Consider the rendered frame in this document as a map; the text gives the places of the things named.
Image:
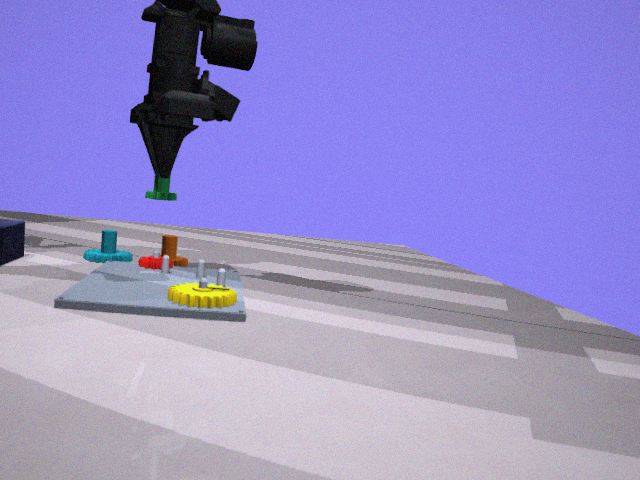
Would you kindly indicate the green gear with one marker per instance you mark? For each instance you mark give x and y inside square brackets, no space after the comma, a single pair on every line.
[161,189]

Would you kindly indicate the red gear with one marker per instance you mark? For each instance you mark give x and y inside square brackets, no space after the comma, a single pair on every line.
[153,263]

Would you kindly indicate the orange gear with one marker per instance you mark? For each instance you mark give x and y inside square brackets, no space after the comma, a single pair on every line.
[169,244]

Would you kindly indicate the teal gear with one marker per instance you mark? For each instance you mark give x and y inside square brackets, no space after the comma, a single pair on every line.
[108,250]

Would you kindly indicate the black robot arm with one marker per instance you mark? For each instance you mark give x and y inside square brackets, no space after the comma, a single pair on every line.
[226,42]

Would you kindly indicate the yellow gear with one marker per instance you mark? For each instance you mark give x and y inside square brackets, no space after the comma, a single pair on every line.
[192,295]

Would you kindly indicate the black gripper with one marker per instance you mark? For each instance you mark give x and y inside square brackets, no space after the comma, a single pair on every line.
[166,115]

